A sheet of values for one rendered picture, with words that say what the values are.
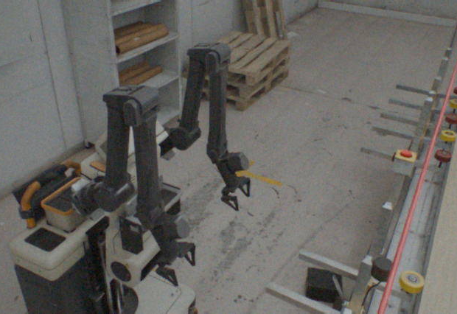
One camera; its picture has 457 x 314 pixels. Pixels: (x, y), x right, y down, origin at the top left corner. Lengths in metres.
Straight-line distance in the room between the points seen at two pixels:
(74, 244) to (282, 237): 1.61
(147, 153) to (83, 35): 2.47
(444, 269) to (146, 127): 1.22
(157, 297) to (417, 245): 1.31
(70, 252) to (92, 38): 2.01
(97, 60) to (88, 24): 0.27
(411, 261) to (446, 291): 0.52
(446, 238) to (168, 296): 1.33
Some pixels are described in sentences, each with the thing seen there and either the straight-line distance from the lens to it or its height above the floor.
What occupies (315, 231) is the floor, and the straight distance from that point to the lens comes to 3.24.
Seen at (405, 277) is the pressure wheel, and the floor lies 0.91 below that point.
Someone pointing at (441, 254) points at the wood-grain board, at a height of 0.90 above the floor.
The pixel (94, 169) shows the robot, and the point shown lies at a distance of 1.61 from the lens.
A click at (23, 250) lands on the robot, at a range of 2.00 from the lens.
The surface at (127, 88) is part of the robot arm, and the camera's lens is 1.23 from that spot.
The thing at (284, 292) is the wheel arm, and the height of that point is 0.86.
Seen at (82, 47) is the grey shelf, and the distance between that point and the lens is 3.69.
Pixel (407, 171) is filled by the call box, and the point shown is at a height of 1.17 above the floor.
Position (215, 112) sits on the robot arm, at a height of 1.39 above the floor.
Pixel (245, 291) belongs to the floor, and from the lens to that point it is 2.79.
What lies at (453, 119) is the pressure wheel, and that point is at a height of 0.90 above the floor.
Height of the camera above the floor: 2.10
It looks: 32 degrees down
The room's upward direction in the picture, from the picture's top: 2 degrees clockwise
